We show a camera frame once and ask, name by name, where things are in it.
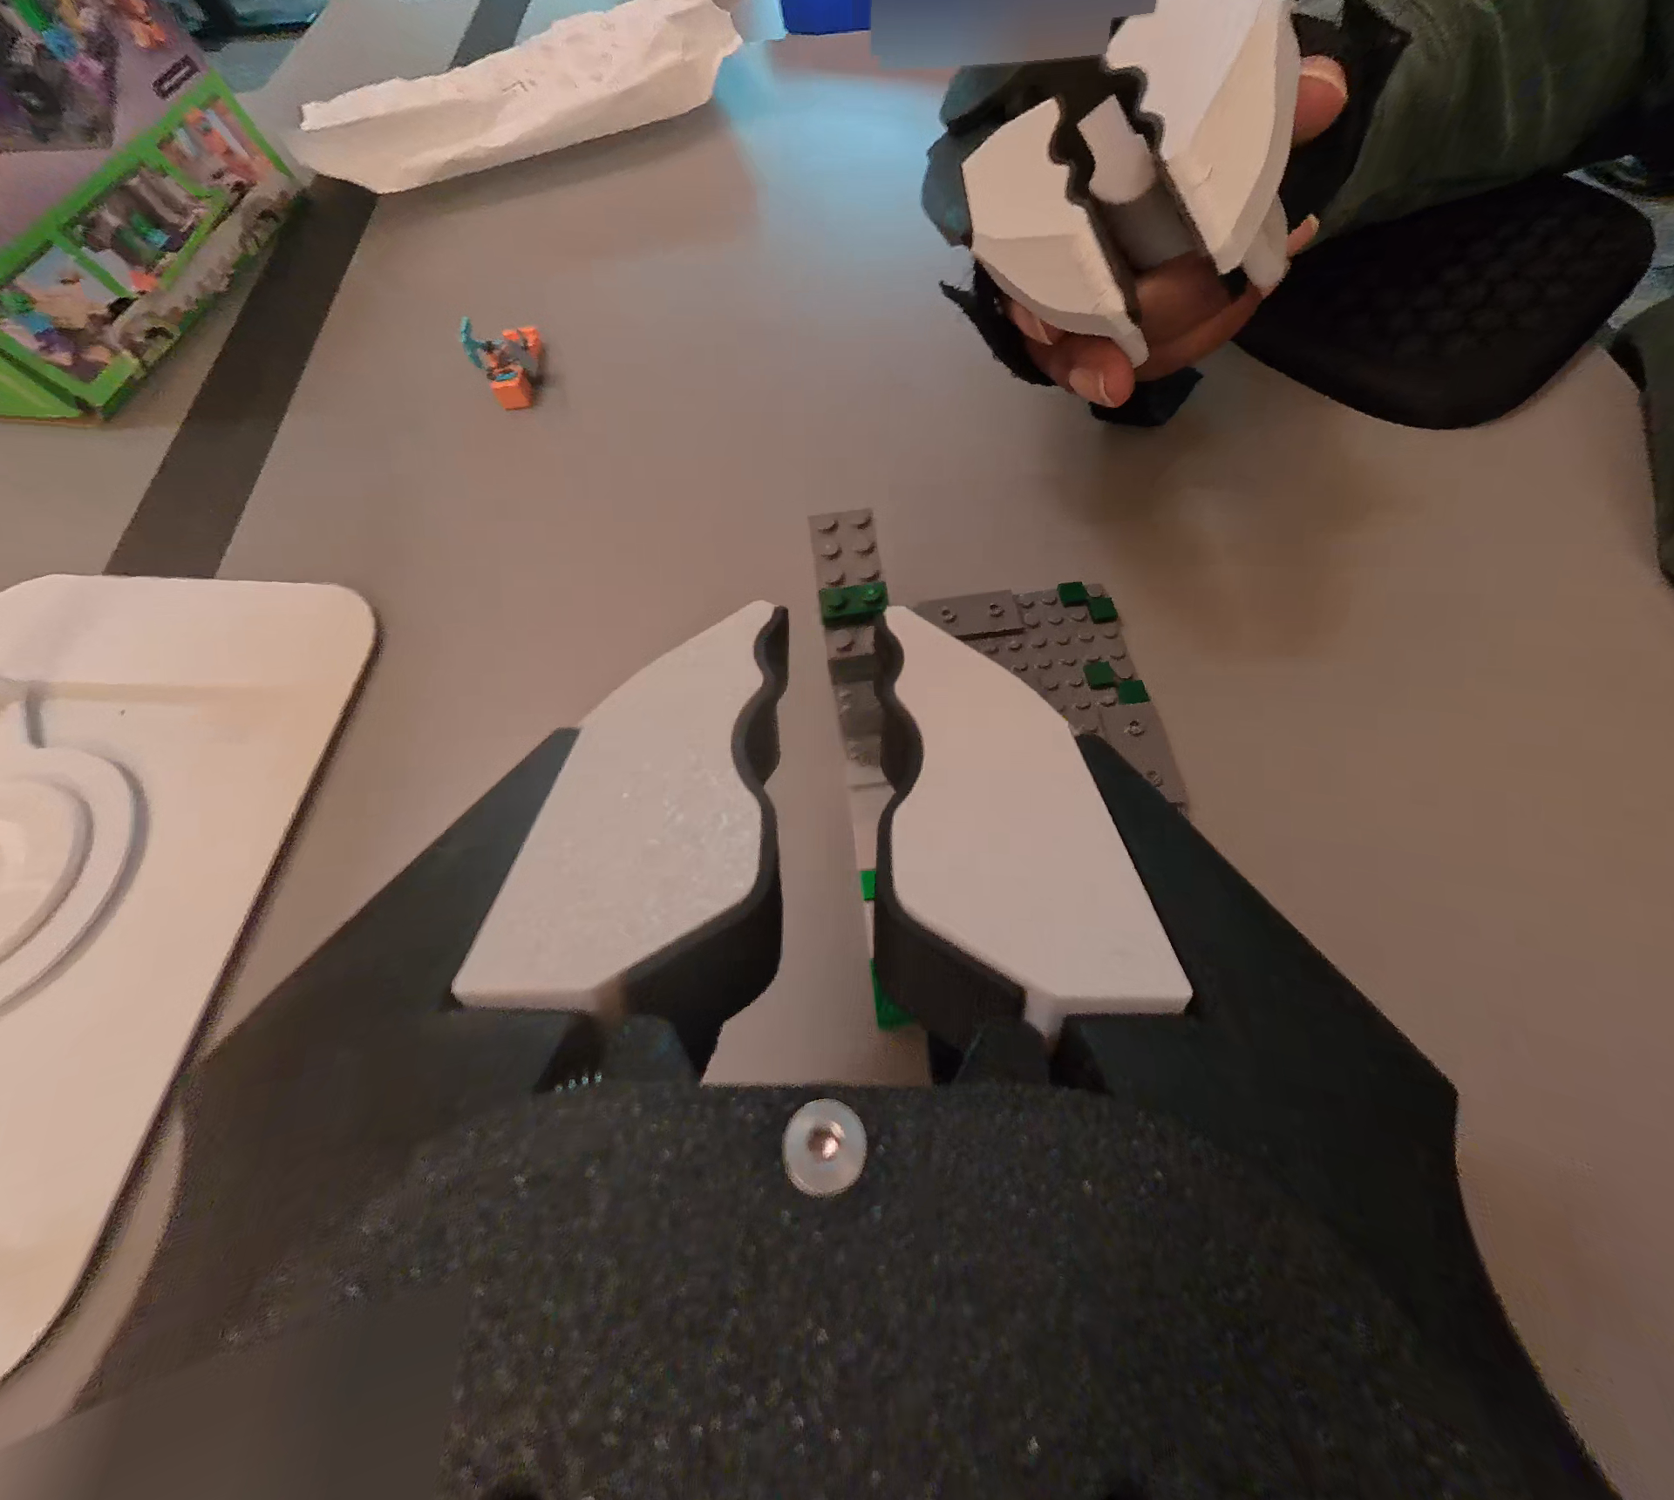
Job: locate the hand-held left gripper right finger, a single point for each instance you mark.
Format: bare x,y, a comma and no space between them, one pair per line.
1034,859

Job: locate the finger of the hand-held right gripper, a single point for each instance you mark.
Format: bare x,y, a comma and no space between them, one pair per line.
1229,75
1019,206

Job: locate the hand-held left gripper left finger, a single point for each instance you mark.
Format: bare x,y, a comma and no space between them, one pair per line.
627,846

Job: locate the grey toy brick baseplate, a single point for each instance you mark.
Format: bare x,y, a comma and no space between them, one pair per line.
1046,638

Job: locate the grey green toy brick assembly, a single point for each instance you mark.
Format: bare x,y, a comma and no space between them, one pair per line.
847,551

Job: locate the grey desk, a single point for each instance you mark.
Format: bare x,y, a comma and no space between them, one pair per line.
786,376

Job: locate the person's right hand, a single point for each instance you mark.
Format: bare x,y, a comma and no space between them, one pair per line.
1177,330

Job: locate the black mesh chair armrest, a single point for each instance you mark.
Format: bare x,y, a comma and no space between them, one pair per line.
1439,310

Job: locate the large crumpled white paper bag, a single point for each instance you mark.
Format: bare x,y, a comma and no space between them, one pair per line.
524,89

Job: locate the white booklet stand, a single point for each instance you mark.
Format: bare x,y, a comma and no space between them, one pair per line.
196,741

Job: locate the orange toy brick minifigure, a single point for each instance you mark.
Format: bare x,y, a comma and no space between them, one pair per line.
512,383

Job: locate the green toy brick set box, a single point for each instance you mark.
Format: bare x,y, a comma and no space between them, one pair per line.
119,179

